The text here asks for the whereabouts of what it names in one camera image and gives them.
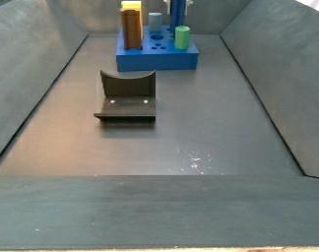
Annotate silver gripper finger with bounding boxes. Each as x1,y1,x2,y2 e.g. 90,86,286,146
164,0,171,14
185,0,195,15

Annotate blue shape sorter board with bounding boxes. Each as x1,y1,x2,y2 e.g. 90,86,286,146
117,26,200,72

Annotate light blue cylinder peg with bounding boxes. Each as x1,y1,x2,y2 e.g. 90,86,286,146
149,13,163,32

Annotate green hexagon peg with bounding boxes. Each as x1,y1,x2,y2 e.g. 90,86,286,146
176,26,191,49

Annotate yellow arch block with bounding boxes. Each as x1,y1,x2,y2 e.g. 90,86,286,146
120,0,145,39

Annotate brown notched block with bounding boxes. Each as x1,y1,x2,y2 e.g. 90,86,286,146
120,9,142,50

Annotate black curved bracket holder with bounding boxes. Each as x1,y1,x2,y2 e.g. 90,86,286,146
94,72,157,121

